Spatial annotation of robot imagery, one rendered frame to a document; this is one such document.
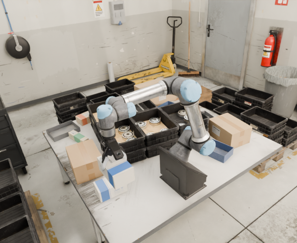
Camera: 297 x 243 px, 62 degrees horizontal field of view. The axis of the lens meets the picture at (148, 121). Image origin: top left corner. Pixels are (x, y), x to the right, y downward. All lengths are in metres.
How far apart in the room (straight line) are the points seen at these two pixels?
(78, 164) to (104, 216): 0.42
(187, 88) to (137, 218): 0.85
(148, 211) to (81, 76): 4.02
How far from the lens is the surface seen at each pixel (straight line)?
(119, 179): 1.31
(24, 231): 2.11
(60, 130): 2.64
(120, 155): 1.24
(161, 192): 1.79
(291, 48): 4.48
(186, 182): 1.64
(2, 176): 2.68
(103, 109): 1.18
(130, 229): 1.62
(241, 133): 2.19
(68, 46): 5.11
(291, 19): 4.44
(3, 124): 3.05
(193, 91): 1.38
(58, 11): 5.00
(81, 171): 1.88
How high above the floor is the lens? 2.00
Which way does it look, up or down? 30 degrees down
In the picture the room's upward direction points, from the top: 4 degrees counter-clockwise
